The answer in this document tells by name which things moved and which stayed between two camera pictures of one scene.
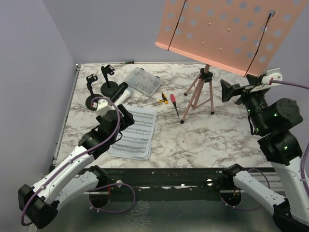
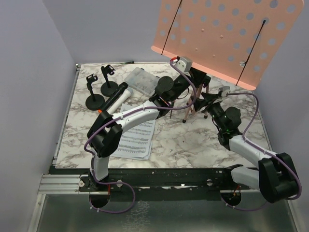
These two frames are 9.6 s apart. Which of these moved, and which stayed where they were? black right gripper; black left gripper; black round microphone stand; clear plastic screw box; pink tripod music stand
Moved: pink tripod music stand; black right gripper; black left gripper
Stayed: black round microphone stand; clear plastic screw box
